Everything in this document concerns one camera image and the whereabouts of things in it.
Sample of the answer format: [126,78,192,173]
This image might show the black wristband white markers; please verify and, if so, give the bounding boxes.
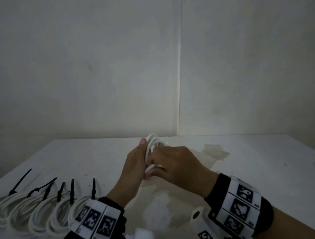
[63,197,127,239]
[204,173,274,238]

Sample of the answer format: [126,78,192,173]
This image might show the person's left forearm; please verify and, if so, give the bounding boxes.
[106,182,143,210]

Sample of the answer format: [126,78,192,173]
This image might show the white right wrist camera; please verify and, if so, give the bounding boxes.
[190,206,237,239]

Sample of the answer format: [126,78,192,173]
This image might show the person's right hand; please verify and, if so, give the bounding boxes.
[144,146,220,198]

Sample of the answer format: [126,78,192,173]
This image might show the black left wristband white markers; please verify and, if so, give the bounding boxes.
[63,197,127,239]

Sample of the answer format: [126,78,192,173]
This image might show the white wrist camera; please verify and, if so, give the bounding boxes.
[190,206,237,239]
[133,228,151,239]

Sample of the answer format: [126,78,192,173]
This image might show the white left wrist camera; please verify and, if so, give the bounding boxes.
[133,228,151,239]

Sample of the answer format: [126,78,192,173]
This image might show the person's left hand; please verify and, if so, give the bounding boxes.
[123,138,148,190]

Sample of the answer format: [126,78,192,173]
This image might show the black right wristband white markers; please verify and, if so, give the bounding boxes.
[204,173,274,238]

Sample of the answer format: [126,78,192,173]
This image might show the person's right forearm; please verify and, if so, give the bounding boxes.
[253,206,315,239]

